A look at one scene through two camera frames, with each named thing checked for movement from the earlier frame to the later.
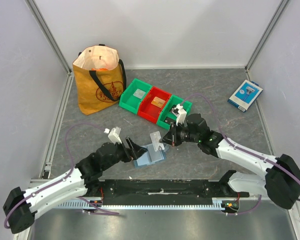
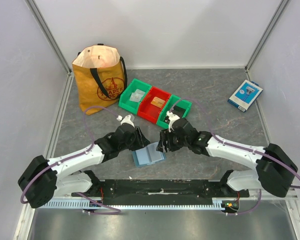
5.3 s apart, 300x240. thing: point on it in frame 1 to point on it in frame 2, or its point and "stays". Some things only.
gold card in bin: x=158 y=102 stays
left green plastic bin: x=127 y=99 stays
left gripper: x=134 y=152 to x=141 y=140
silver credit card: x=155 y=137 to x=135 y=97
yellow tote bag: x=100 y=78 stays
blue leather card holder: x=151 y=156 stays
